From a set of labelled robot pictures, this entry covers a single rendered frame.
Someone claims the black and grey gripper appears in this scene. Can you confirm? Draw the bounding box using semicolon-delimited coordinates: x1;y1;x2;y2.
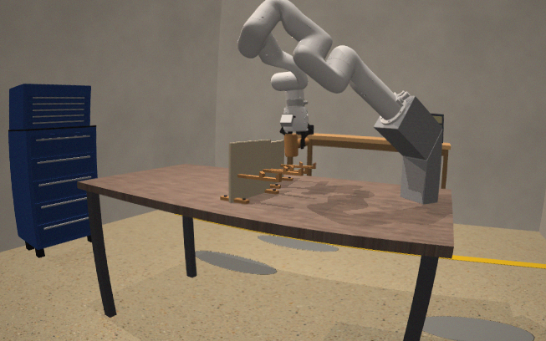
279;105;313;149

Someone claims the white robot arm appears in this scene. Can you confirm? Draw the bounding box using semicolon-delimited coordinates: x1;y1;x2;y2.
237;0;410;125

